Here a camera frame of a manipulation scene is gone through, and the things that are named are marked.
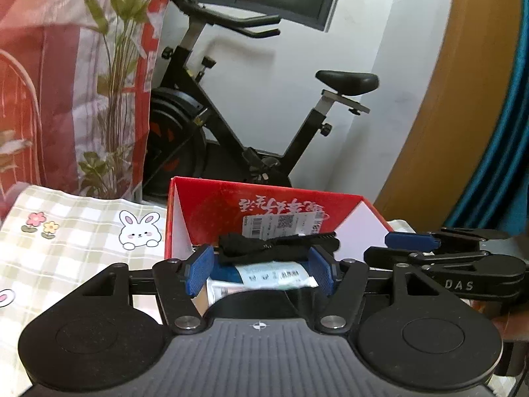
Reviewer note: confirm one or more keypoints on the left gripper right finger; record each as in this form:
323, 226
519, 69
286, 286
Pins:
343, 283

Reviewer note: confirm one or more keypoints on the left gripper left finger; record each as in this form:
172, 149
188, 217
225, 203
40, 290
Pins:
177, 283

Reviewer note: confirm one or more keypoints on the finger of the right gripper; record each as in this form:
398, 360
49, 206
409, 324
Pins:
411, 241

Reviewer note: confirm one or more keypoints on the blue white package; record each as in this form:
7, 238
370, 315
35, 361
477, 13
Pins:
226, 280

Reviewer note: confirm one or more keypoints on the black eye mask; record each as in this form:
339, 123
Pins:
234, 249

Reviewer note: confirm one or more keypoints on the red strawberry cardboard box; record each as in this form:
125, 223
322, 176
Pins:
268, 219

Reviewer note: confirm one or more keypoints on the teal curtain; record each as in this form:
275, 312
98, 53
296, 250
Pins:
496, 197

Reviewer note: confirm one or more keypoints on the checkered bunny tablecloth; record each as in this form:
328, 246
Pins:
52, 242

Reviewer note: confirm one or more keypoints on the wooden door panel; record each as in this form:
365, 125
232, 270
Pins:
458, 113

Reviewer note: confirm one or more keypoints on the black exercise bike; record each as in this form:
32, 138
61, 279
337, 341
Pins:
213, 117

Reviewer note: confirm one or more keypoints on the red patterned curtain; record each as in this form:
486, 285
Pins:
76, 79

